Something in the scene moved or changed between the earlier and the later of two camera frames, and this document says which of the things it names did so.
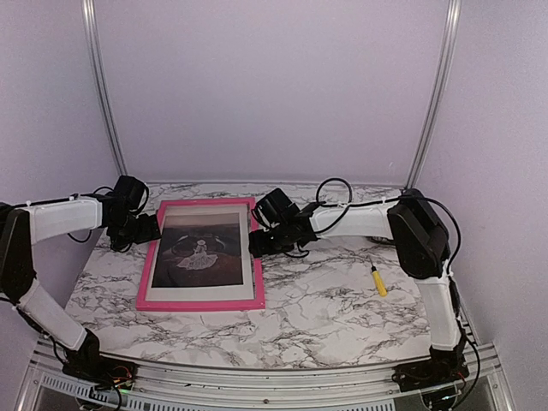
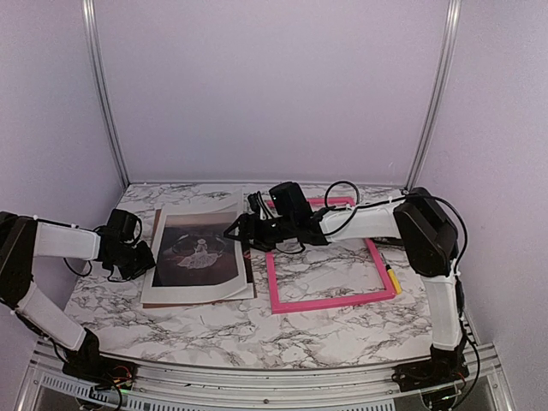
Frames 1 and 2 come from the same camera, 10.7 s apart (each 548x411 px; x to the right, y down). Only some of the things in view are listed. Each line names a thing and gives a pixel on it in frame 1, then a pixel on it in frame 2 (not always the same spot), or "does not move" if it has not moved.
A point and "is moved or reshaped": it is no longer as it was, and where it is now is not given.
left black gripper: (150, 230) → (148, 261)
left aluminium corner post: (102, 82) does not move
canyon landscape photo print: (199, 250) does not move
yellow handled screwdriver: (378, 280) → (398, 289)
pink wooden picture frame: (258, 302) is moved or reshaped
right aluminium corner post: (451, 41) does not move
